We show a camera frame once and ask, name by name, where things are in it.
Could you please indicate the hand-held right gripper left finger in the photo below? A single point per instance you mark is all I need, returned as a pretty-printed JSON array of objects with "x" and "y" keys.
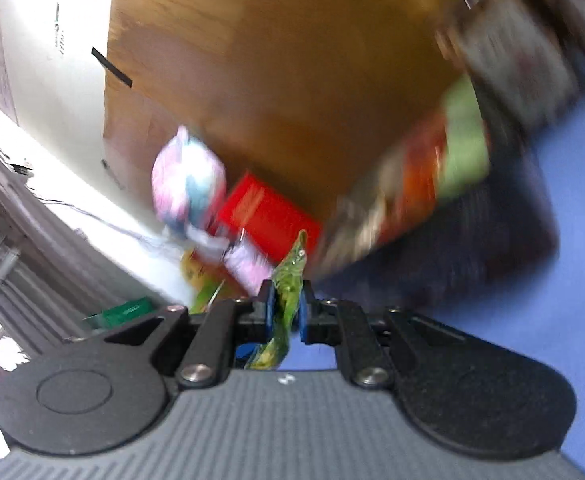
[{"x": 268, "y": 306}]

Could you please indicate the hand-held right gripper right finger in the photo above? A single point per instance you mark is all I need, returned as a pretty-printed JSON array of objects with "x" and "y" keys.
[{"x": 302, "y": 316}]

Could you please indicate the yellow green snack packet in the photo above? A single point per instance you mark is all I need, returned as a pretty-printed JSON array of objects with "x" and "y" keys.
[{"x": 286, "y": 290}]

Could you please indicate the clear nut packet yellow edges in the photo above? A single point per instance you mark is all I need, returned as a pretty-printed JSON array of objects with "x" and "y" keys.
[{"x": 357, "y": 222}]

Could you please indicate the red snack packet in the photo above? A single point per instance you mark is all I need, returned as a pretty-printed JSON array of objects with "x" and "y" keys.
[{"x": 417, "y": 185}]

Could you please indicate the black printed box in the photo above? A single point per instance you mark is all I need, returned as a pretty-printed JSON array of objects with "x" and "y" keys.
[{"x": 472, "y": 240}]

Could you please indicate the green cracker packet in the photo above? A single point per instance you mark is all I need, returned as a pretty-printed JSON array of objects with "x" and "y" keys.
[{"x": 465, "y": 150}]

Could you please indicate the smartphone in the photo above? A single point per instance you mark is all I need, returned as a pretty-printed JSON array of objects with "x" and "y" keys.
[{"x": 245, "y": 265}]

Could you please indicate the yellow green toy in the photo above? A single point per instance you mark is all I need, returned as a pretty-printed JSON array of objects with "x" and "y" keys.
[{"x": 200, "y": 275}]

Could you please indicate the red gift box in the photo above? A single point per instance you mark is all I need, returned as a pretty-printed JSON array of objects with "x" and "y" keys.
[{"x": 267, "y": 215}]

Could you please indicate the green plastic crate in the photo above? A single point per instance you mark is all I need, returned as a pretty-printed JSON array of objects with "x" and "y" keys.
[{"x": 122, "y": 312}]

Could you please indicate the pastel plush toy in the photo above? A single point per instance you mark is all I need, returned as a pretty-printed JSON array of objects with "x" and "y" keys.
[{"x": 182, "y": 180}]

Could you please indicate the grey curtain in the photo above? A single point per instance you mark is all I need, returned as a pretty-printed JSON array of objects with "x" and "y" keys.
[{"x": 47, "y": 270}]

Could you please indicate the black tape strip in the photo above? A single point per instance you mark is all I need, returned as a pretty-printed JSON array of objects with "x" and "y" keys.
[{"x": 112, "y": 67}]

